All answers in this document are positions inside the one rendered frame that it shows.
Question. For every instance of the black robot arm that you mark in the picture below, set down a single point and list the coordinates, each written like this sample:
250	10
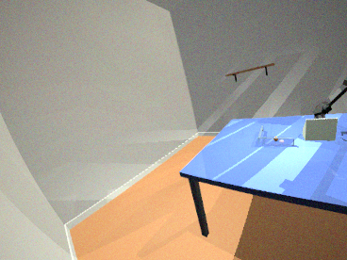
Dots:
323	108

